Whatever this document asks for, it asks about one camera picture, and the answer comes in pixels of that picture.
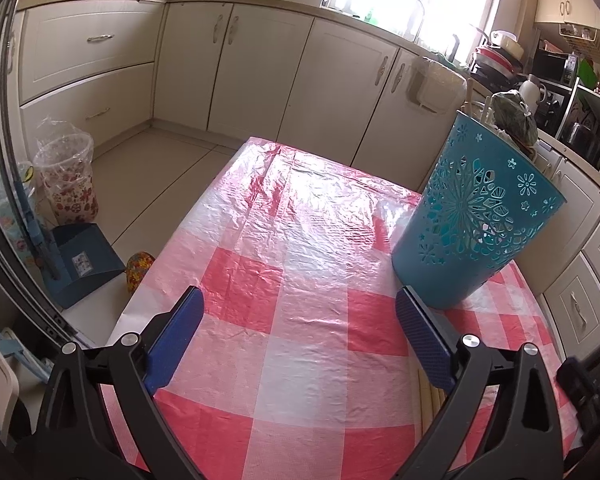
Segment black cooking pot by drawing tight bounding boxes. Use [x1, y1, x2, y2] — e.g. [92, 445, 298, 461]
[562, 120, 600, 166]

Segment white thermos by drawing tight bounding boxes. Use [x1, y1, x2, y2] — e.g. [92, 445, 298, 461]
[517, 75, 543, 111]

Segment green plastic bag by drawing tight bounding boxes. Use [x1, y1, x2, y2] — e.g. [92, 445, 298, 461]
[490, 89, 540, 148]

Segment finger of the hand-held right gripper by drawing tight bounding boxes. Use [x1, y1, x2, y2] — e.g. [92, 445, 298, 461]
[556, 356, 600, 442]

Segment black microwave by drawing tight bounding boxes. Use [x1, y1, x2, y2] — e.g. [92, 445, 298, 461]
[532, 47, 578, 86]

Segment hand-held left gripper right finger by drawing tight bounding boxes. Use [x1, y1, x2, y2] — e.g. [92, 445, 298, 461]
[395, 285, 567, 480]

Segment table with pink checked cloth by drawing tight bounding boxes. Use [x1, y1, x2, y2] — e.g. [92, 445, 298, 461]
[100, 136, 588, 480]

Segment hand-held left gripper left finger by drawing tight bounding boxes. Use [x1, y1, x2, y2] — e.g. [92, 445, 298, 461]
[32, 285, 206, 480]

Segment grey sliding door frame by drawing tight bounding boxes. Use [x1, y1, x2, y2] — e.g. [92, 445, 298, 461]
[0, 0, 86, 356]

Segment white hanging door bin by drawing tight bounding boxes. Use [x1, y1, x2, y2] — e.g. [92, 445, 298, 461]
[405, 55, 468, 113]

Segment blue dustpan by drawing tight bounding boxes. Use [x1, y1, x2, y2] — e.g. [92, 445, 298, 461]
[42, 222, 128, 310]

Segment bundle of wooden chopsticks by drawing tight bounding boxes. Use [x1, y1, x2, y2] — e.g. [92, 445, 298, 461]
[411, 367, 451, 441]

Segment cream kitchen base cabinets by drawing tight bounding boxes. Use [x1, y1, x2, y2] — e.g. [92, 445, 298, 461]
[0, 0, 600, 361]

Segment blue perforated plastic basket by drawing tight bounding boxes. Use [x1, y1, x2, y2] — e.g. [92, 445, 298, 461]
[391, 110, 567, 311]

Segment green board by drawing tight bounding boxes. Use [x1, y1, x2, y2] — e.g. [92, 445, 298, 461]
[577, 57, 598, 88]

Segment person's left yellow patterned slipper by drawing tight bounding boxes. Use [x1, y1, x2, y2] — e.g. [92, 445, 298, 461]
[124, 251, 157, 295]

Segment floral trash bin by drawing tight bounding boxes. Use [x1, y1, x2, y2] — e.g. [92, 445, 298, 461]
[32, 117, 101, 226]

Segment stack of dishes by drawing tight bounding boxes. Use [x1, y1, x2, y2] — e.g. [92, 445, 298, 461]
[472, 30, 526, 86]

